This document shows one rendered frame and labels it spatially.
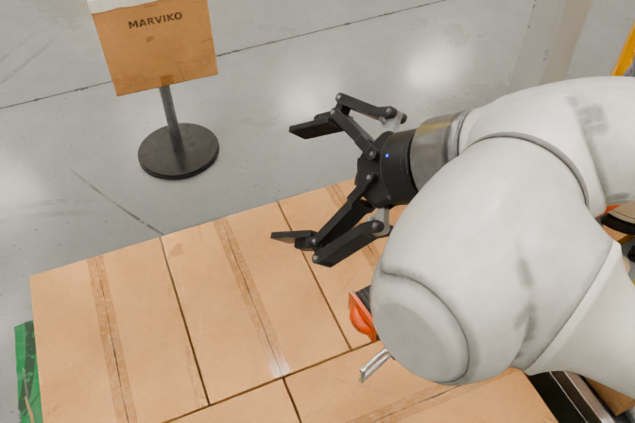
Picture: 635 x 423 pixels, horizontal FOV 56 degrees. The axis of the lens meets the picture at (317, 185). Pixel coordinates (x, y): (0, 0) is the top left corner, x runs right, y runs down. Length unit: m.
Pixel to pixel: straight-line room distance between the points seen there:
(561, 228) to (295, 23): 3.62
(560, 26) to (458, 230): 2.10
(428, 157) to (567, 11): 1.90
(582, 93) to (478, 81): 3.06
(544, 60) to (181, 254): 1.55
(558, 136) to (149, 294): 1.53
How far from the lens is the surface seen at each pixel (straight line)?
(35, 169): 3.19
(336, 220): 0.64
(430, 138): 0.54
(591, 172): 0.46
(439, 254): 0.34
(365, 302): 0.95
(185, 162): 2.94
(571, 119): 0.46
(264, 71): 3.51
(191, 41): 2.33
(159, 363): 1.72
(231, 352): 1.69
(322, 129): 0.72
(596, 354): 0.39
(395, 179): 0.57
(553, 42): 2.46
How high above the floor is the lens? 2.03
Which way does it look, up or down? 46 degrees down
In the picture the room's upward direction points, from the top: straight up
